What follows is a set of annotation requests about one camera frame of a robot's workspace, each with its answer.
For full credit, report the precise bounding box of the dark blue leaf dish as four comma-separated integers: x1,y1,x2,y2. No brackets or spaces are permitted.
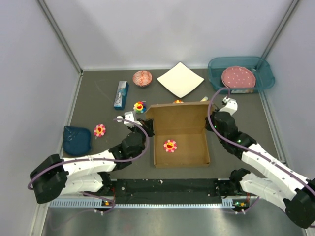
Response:
62,126,92,156

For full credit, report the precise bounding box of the red patterned bowl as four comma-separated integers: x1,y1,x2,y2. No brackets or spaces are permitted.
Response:
132,70,153,88

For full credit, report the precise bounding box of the pink flower plush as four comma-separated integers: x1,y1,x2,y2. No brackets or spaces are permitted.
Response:
94,124,106,138
163,139,177,153

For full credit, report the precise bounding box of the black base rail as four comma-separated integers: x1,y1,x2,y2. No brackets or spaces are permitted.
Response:
83,178,233,205

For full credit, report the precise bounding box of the rainbow flower plush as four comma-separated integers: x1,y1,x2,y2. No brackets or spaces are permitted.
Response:
133,101,147,114

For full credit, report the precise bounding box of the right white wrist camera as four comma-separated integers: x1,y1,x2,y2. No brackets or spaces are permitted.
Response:
219,96,238,116

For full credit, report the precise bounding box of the pink polka dot plate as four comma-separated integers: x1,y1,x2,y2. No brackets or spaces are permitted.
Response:
221,66,256,89

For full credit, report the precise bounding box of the orange flower plush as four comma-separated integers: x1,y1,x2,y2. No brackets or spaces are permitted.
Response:
173,100,183,104

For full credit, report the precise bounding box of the white square plate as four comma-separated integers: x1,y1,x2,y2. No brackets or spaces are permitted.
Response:
157,62,204,98

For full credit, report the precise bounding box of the blue toothpaste box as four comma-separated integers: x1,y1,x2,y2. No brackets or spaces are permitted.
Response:
113,81,129,110

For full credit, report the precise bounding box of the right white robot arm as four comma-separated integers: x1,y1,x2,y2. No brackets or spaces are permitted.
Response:
205,110,315,229

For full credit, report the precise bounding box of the teal plastic bin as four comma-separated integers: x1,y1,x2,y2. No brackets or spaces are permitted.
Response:
207,56,275,93

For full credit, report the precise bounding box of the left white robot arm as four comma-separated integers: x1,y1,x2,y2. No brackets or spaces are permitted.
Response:
27,118,154,204

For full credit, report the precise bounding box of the brown cardboard box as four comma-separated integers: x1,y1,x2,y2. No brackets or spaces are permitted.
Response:
145,101,210,169

